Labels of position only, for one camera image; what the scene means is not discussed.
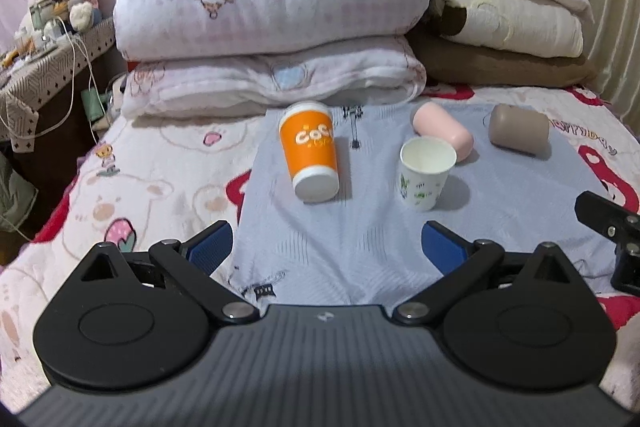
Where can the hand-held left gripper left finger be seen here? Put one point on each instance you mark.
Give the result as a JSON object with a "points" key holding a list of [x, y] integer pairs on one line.
{"points": [[212, 247]]}

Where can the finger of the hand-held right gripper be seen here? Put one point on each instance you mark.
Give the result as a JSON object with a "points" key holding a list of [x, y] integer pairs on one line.
{"points": [[607, 214]]}

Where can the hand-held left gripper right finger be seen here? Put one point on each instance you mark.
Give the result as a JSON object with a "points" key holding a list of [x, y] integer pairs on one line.
{"points": [[442, 248]]}

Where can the orange paper cup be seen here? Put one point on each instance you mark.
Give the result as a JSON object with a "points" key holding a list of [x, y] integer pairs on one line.
{"points": [[310, 149]]}

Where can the white paper cup green print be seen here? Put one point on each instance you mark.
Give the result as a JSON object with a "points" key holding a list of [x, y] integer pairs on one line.
{"points": [[425, 177]]}

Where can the pink plastic cup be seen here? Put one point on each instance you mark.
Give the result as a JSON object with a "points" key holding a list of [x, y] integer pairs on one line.
{"points": [[445, 129]]}

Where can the brown plastic cup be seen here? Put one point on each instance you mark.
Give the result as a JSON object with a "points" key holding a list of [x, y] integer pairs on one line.
{"points": [[517, 127]]}

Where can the grey-blue printed cloth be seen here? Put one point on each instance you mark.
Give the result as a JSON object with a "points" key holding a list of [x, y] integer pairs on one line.
{"points": [[350, 237]]}

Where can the pink floral folded quilt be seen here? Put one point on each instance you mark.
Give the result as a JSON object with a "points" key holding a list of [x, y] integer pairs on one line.
{"points": [[250, 79]]}

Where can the brown folded blanket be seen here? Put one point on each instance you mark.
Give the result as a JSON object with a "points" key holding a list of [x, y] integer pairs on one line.
{"points": [[500, 67]]}

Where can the dark wooden bedside table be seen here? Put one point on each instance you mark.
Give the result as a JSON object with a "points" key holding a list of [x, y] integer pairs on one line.
{"points": [[55, 147]]}

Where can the cream folded quilt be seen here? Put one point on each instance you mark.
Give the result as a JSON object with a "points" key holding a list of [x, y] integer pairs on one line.
{"points": [[530, 27]]}

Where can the green cloth bag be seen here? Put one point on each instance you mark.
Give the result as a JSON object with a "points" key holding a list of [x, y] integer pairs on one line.
{"points": [[15, 197]]}

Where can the beige curtain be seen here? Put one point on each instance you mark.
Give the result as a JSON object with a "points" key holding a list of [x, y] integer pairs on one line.
{"points": [[620, 7]]}

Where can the cluttered bedside table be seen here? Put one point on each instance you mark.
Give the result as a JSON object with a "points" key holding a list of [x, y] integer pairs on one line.
{"points": [[45, 72]]}

